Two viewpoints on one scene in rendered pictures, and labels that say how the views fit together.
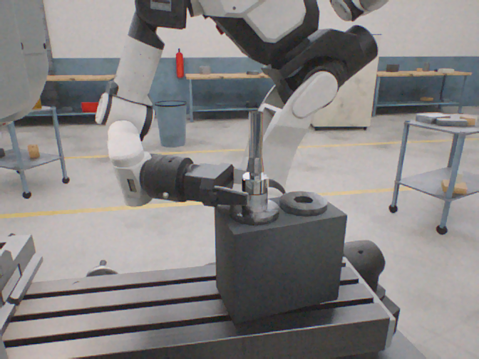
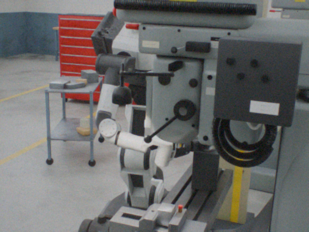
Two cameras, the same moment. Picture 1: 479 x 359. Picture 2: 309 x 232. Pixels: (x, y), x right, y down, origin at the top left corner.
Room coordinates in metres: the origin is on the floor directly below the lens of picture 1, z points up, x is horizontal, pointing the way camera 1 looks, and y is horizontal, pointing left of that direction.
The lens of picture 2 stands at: (-0.12, 1.72, 1.83)
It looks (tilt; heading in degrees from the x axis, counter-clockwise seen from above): 16 degrees down; 300
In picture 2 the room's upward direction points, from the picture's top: 2 degrees clockwise
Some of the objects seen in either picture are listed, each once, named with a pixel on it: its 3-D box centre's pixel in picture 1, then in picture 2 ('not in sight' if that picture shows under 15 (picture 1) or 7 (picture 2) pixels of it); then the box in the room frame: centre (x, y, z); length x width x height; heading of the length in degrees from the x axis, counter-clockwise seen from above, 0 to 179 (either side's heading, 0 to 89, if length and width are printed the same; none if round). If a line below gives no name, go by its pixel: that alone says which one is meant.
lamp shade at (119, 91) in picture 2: not in sight; (121, 94); (0.72, 0.50, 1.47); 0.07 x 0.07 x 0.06
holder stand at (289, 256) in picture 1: (277, 250); (206, 161); (0.61, -0.07, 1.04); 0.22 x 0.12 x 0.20; 110
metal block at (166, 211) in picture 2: not in sight; (166, 214); (0.52, 0.49, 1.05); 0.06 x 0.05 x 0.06; 102
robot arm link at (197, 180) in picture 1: (194, 181); (187, 144); (0.65, 0.09, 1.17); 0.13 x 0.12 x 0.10; 162
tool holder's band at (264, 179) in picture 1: (254, 178); not in sight; (0.59, -0.03, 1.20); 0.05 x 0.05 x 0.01
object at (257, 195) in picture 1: (254, 194); not in sight; (0.59, -0.03, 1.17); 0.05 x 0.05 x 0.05
